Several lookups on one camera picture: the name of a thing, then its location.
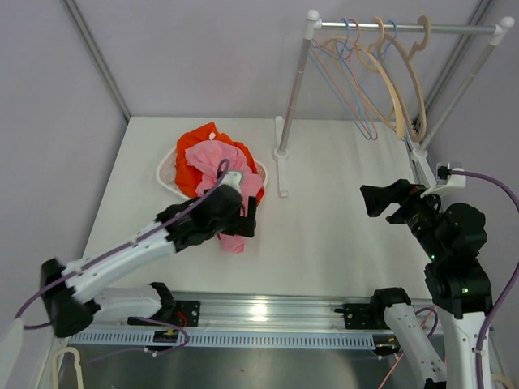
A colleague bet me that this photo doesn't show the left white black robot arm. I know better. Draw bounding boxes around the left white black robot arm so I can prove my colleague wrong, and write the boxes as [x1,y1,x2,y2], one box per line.
[40,185,258,338]

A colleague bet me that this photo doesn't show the beige wooden hanger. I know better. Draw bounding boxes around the beige wooden hanger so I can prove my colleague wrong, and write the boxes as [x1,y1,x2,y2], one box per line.
[311,16,410,141]

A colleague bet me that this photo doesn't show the blue wire hanger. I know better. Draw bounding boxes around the blue wire hanger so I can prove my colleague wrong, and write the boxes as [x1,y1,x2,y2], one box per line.
[307,18,378,142]

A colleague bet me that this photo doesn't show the white plastic laundry basket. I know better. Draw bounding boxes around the white plastic laundry basket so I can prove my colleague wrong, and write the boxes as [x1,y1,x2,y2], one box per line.
[155,147,269,200]

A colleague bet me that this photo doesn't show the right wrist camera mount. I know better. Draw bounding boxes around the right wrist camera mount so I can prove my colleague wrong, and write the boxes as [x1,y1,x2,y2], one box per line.
[420,162,466,199]

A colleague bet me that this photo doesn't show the metal clothes rack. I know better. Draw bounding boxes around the metal clothes rack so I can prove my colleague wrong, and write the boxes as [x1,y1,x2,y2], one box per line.
[274,1,515,198]

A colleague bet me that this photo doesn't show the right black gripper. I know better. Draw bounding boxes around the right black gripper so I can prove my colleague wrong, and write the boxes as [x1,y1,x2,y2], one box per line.
[359,177,446,259]

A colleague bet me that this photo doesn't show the beige hanger bottom right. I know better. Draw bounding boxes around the beige hanger bottom right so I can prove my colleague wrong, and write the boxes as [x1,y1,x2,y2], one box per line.
[491,373,516,389]

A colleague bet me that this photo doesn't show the pink hanger on floor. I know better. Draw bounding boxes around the pink hanger on floor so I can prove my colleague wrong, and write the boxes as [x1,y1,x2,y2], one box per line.
[378,353,404,389]

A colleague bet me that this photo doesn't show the pink t shirt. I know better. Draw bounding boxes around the pink t shirt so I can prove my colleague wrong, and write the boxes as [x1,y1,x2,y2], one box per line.
[191,160,247,254]

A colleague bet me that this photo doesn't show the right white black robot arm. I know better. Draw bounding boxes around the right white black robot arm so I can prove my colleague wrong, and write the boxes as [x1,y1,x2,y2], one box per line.
[360,179,492,388]

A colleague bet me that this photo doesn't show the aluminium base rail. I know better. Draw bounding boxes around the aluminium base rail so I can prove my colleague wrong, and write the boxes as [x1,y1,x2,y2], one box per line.
[92,289,447,337]

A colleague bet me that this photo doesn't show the pink wire hanger on rack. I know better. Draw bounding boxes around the pink wire hanger on rack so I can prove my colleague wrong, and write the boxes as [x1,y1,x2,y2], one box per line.
[311,18,378,139]

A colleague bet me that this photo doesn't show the orange t shirt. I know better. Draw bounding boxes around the orange t shirt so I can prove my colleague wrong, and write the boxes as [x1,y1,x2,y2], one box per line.
[174,122,265,202]

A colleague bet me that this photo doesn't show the beige hanger holding pink shirt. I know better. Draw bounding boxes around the beige hanger holding pink shirt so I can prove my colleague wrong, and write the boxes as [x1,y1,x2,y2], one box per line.
[364,15,431,143]

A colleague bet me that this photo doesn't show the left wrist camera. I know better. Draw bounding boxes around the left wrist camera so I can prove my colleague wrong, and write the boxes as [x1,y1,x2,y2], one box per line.
[219,170,243,194]

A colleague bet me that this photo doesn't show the beige hanger bottom left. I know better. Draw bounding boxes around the beige hanger bottom left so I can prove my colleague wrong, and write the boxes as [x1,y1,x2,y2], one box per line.
[50,346,86,389]

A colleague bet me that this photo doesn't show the white cable duct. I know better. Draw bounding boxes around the white cable duct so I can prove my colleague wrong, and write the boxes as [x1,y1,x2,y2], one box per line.
[69,330,375,351]

